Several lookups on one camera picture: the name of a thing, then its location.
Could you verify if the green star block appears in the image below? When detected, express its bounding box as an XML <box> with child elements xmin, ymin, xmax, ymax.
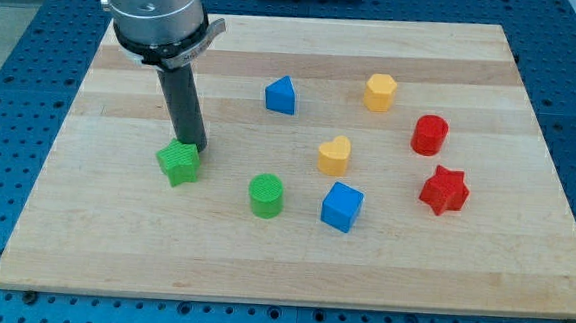
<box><xmin>156</xmin><ymin>139</ymin><xmax>201</xmax><ymax>187</ymax></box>

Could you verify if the red star block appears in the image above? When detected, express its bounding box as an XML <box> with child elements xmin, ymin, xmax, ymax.
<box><xmin>419</xmin><ymin>165</ymin><xmax>470</xmax><ymax>216</ymax></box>

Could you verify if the green cylinder block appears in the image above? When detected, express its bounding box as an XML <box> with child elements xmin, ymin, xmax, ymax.
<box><xmin>248</xmin><ymin>173</ymin><xmax>284</xmax><ymax>219</ymax></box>

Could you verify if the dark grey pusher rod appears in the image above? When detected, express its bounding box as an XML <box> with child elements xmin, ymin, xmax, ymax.
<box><xmin>157</xmin><ymin>65</ymin><xmax>207</xmax><ymax>152</ymax></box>

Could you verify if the blue triangle block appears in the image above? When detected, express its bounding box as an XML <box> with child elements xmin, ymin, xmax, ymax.
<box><xmin>264</xmin><ymin>75</ymin><xmax>296</xmax><ymax>116</ymax></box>

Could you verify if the red cylinder block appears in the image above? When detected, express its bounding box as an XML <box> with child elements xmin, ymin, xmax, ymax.
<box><xmin>410</xmin><ymin>114</ymin><xmax>449</xmax><ymax>156</ymax></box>

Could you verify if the blue cube block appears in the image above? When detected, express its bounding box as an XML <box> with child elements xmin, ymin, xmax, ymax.
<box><xmin>321</xmin><ymin>181</ymin><xmax>364</xmax><ymax>233</ymax></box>

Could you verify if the yellow heart block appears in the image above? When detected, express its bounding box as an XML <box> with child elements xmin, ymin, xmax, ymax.
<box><xmin>317</xmin><ymin>136</ymin><xmax>351</xmax><ymax>177</ymax></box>

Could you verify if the yellow hexagon block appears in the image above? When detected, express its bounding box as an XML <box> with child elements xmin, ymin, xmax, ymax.
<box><xmin>363</xmin><ymin>74</ymin><xmax>398</xmax><ymax>112</ymax></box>

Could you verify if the light wooden board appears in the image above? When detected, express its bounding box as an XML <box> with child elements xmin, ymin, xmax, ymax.
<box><xmin>0</xmin><ymin>15</ymin><xmax>576</xmax><ymax>319</ymax></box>

